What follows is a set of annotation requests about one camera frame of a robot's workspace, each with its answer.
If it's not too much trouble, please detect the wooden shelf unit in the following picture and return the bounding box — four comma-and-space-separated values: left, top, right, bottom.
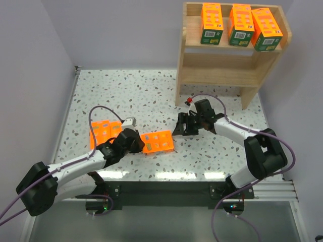
175, 2, 292, 109

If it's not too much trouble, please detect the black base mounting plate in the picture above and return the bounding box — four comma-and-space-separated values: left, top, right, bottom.
85, 180, 255, 211

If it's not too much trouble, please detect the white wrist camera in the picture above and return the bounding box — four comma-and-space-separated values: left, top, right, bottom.
122, 117, 137, 131
185, 97, 197, 113

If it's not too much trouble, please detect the orange sponge box narrow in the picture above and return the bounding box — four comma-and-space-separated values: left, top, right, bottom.
228, 4, 255, 47
200, 3, 224, 45

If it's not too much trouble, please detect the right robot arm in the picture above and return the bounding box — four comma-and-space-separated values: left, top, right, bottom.
172, 99, 288, 197

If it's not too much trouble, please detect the orange sponge box wide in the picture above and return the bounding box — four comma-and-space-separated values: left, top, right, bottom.
91, 119, 122, 145
141, 130, 174, 155

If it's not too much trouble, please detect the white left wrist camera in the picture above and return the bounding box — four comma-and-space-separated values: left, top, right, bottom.
122, 117, 137, 131

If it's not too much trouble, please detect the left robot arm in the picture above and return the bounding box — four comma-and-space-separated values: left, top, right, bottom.
16, 128, 145, 217

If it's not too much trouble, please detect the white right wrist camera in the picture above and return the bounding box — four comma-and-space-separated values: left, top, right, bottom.
185, 97, 197, 113

